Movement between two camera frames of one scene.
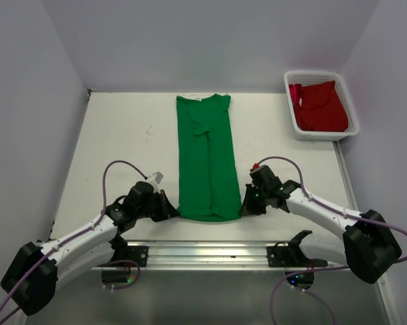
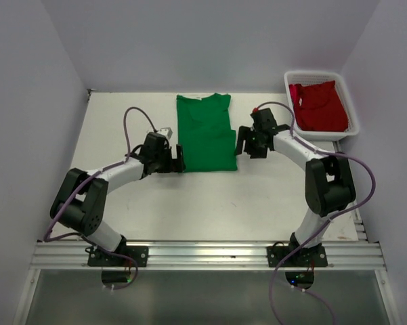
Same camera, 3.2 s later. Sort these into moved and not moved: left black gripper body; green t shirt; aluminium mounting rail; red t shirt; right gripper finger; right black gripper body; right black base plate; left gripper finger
Moved: right gripper finger; green t shirt; left black gripper body; left gripper finger; right black gripper body
Not moved: aluminium mounting rail; red t shirt; right black base plate
